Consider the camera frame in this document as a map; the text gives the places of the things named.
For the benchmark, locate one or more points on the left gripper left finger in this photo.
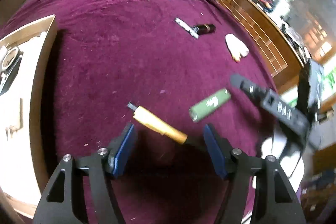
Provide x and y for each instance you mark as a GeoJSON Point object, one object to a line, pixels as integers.
{"type": "Point", "coordinates": [80, 188]}

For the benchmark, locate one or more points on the small white charger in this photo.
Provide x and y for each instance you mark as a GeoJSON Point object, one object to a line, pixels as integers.
{"type": "Point", "coordinates": [236, 47]}

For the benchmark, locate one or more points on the green lighter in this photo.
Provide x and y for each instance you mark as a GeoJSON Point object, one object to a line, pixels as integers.
{"type": "Point", "coordinates": [207, 106]}

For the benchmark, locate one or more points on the yellow utility knife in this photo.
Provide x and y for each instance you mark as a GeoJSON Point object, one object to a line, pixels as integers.
{"type": "Point", "coordinates": [151, 121]}

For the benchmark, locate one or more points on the black tape roll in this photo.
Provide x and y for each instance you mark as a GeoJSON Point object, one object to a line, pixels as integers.
{"type": "Point", "coordinates": [8, 57]}

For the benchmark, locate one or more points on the wooden brick-pattern counter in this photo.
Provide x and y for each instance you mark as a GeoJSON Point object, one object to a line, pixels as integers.
{"type": "Point", "coordinates": [288, 33]}

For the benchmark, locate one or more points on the black gold lipstick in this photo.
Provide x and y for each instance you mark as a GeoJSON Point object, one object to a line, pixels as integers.
{"type": "Point", "coordinates": [202, 29]}

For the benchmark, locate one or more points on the cardboard box tray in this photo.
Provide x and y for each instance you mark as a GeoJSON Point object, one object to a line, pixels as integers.
{"type": "Point", "coordinates": [23, 168]}

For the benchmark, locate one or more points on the maroon velvet tablecloth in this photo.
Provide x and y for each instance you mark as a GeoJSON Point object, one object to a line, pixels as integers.
{"type": "Point", "coordinates": [111, 52]}

